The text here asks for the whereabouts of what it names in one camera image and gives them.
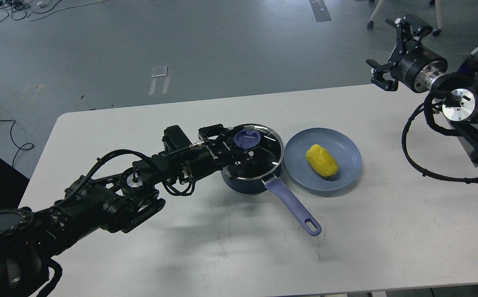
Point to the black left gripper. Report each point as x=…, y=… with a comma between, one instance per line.
x=210, y=154

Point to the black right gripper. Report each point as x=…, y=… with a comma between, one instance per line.
x=417, y=66

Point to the glass pot lid purple knob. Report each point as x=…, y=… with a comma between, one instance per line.
x=263, y=152

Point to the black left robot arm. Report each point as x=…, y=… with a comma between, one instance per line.
x=118, y=194

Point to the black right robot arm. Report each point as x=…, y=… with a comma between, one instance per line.
x=451, y=103

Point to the yellow potato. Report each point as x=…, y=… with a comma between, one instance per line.
x=321, y=161

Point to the blue plate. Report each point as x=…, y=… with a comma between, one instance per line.
x=343, y=150

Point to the dark blue saucepan purple handle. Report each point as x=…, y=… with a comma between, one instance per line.
x=274, y=184

